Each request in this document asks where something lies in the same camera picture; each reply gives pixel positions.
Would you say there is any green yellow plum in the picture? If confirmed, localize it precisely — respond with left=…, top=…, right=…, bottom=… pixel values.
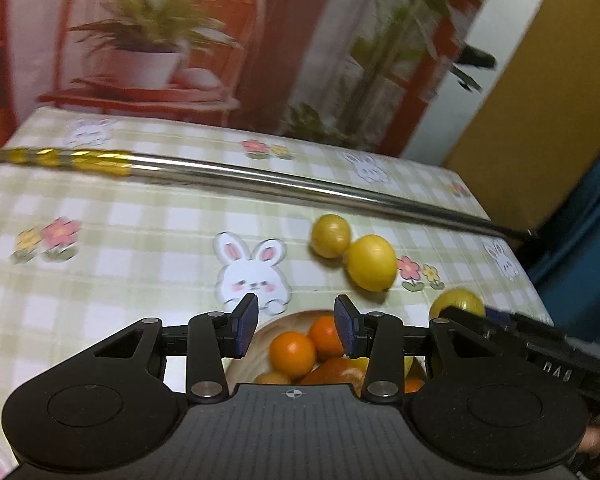
left=429, top=287, right=486, bottom=320
left=310, top=214, right=351, bottom=259

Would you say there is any yellow lemon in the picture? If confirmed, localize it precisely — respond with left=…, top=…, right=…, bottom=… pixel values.
left=346, top=234, right=398, bottom=292
left=404, top=356, right=414, bottom=377

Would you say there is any dark red apple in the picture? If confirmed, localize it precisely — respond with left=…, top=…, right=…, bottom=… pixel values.
left=300, top=358, right=368, bottom=394

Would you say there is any beige round plate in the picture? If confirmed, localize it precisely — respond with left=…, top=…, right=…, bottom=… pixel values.
left=224, top=309, right=429, bottom=396

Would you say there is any telescopic metal pole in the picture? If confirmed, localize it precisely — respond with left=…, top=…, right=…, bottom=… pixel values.
left=0, top=148, right=536, bottom=242

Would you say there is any checkered bunny tablecloth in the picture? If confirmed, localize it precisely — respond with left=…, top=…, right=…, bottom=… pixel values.
left=0, top=107, right=547, bottom=479

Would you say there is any wooden door panel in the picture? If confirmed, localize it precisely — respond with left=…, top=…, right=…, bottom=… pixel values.
left=445, top=0, right=600, bottom=230

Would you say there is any printed room backdrop cloth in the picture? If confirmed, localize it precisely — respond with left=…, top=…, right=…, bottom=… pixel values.
left=0, top=0, right=484, bottom=156

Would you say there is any exercise bike seat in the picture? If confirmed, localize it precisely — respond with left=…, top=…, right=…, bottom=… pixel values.
left=450, top=44, right=498, bottom=92

